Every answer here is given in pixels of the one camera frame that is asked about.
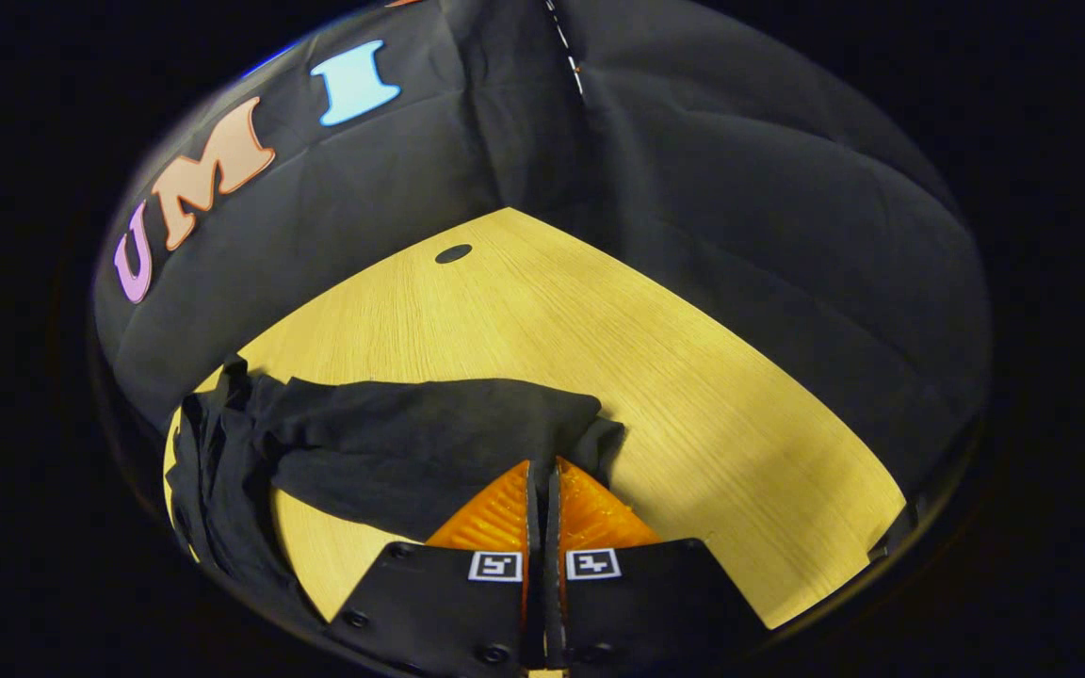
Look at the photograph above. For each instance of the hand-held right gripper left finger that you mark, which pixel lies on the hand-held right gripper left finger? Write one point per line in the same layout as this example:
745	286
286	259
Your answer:
429	603

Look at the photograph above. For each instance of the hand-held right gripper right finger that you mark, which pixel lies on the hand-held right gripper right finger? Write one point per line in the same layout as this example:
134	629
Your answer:
655	603

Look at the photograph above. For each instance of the black button-up jacket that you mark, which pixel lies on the black button-up jacket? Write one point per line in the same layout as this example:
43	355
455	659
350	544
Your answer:
411	443

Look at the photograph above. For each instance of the dark table edge bracket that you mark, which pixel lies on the dark table edge bracket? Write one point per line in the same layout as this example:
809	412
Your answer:
896	532

